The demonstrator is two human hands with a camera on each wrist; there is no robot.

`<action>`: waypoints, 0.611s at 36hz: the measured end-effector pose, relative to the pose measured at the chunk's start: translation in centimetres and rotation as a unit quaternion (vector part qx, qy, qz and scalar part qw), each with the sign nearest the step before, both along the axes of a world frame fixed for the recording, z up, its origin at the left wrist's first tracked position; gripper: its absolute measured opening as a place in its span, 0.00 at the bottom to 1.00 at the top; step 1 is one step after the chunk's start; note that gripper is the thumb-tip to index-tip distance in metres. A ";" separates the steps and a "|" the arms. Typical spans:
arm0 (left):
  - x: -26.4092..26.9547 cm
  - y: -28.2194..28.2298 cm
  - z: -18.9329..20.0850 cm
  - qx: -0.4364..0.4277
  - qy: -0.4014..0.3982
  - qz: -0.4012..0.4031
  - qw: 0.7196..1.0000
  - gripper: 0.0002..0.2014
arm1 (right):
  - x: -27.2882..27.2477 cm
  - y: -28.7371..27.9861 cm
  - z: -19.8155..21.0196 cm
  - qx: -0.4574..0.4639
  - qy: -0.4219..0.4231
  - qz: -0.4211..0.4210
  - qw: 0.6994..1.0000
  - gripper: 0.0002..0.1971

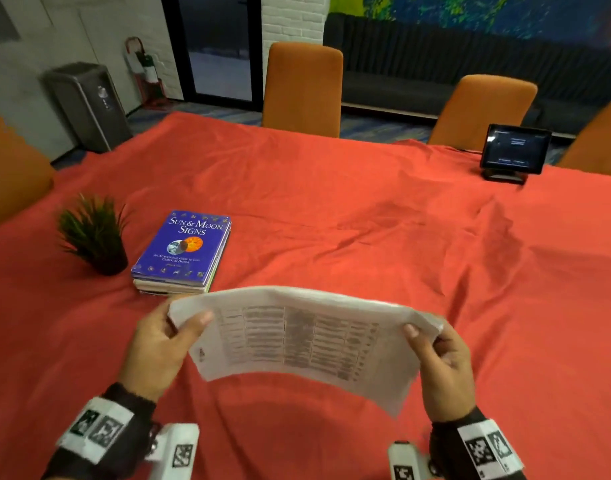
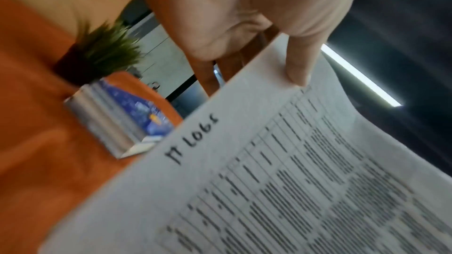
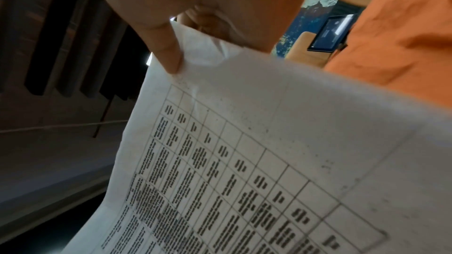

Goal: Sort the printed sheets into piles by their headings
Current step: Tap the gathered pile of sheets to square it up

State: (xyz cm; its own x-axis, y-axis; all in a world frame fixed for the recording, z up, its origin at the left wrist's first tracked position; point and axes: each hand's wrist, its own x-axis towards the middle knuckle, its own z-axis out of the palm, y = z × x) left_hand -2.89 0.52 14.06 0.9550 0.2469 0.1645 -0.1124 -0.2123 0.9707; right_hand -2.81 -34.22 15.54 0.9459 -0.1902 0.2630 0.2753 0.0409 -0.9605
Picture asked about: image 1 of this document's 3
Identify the person's right hand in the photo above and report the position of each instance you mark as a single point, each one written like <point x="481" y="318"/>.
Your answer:
<point x="448" y="379"/>

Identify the person's left hand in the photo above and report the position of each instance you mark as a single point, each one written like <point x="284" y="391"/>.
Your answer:
<point x="148" y="352"/>

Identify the person's left thumb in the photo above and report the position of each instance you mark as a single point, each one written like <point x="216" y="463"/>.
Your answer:
<point x="193" y="327"/>

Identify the person's right thumb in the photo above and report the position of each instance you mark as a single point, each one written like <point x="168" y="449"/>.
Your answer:
<point x="416" y="344"/>

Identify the white printed paper sheet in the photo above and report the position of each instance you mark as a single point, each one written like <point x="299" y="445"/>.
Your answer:
<point x="305" y="339"/>

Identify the person's right forearm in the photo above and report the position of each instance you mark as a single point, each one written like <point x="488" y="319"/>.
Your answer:
<point x="470" y="452"/>

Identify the cream paperback book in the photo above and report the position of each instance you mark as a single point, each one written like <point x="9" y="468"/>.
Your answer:
<point x="158" y="288"/>

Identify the green-edged thin book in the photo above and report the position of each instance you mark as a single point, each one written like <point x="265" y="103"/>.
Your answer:
<point x="219" y="264"/>

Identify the blue hardcover book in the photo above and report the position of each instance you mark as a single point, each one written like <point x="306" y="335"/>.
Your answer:
<point x="185" y="247"/>

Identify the red tablecloth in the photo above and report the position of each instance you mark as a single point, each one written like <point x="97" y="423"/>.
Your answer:
<point x="365" y="229"/>

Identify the white marker wristband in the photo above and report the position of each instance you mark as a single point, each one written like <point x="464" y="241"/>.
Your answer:
<point x="490" y="449"/>
<point x="95" y="429"/>

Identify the small green potted plant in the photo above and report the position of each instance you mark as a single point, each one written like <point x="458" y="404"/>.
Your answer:
<point x="94" y="237"/>

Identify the black tablet on stand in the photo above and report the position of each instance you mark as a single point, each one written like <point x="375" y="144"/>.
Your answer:
<point x="515" y="149"/>

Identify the orange upholstered chair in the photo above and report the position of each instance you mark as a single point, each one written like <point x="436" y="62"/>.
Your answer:
<point x="598" y="139"/>
<point x="13" y="169"/>
<point x="303" y="89"/>
<point x="480" y="112"/>

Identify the grey trash bin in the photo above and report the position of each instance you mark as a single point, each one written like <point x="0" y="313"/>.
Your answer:
<point x="88" y="107"/>

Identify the fire extinguisher on red stand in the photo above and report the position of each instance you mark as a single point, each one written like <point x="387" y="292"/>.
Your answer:
<point x="148" y="74"/>

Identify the black sofa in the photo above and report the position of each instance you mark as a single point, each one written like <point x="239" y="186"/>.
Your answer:
<point x="435" y="69"/>

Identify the black-framed glass door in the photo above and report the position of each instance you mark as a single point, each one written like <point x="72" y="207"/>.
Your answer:
<point x="215" y="47"/>

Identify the blue green wall painting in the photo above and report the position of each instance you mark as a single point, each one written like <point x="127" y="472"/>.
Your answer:
<point x="475" y="12"/>

